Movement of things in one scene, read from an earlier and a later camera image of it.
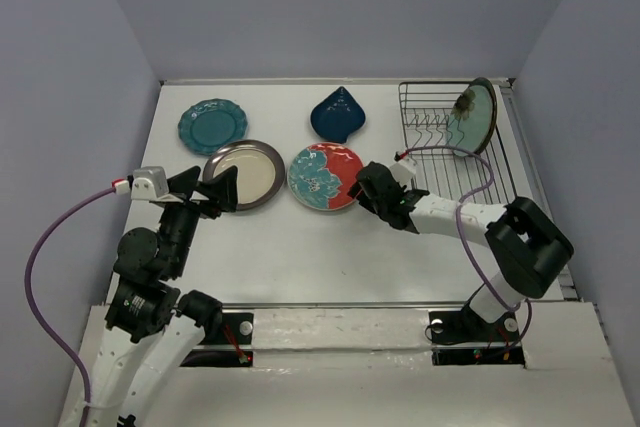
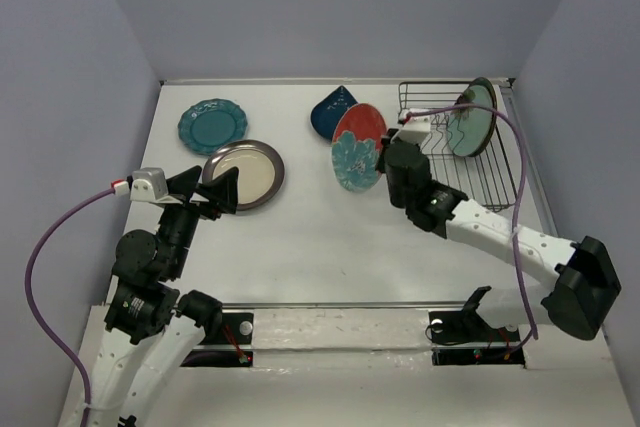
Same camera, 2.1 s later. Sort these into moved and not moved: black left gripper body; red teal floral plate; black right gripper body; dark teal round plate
Moved: black right gripper body; red teal floral plate
Not moved: black left gripper body; dark teal round plate
